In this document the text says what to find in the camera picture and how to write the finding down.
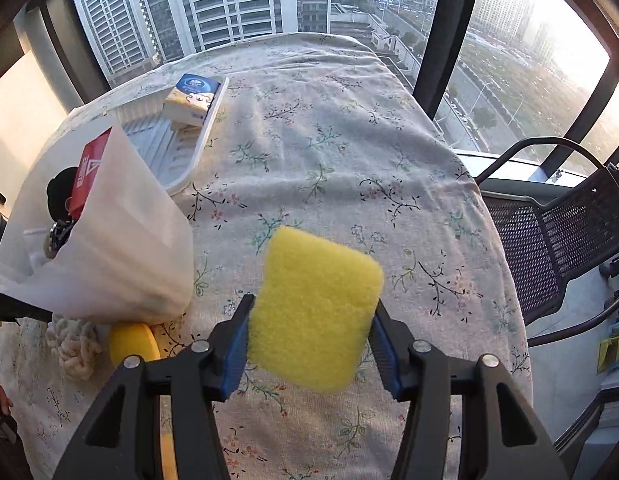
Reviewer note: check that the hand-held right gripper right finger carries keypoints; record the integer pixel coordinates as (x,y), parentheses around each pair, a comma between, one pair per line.
(389,355)

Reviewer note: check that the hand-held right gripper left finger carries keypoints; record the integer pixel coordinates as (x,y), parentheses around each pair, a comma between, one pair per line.
(234,355)

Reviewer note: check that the yellow rectangular sponge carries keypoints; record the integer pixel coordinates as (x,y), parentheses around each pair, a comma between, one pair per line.
(314,305)

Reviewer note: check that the yellow lemon-shaped sponge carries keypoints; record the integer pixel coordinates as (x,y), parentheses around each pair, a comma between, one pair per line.
(132,342)

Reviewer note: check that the beige chenille scrunchie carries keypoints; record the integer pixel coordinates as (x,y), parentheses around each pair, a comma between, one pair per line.
(76,347)

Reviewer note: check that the white plastic tray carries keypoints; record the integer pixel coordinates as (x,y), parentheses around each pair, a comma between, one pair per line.
(164,150)

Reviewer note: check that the blue and yellow tissue pack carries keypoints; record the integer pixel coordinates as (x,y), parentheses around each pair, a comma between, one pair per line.
(194,100)

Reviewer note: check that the white plastic bin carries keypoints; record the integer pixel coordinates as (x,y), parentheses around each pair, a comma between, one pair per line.
(124,250)

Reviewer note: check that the black mesh chair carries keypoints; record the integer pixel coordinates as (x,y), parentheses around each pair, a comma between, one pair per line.
(549,245)

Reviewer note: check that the floral tablecloth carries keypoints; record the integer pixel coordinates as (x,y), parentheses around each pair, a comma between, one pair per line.
(339,160)

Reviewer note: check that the dark metal object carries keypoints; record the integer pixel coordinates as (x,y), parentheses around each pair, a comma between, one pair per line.
(58,239)

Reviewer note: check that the yellow-green item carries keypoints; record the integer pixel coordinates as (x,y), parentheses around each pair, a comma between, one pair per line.
(614,352)

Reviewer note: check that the red box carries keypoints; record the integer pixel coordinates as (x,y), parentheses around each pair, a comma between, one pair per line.
(91,170)

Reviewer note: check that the black round object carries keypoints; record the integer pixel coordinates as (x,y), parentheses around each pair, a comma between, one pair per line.
(61,190)

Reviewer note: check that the black window frame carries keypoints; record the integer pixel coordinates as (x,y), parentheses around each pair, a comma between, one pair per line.
(449,25)

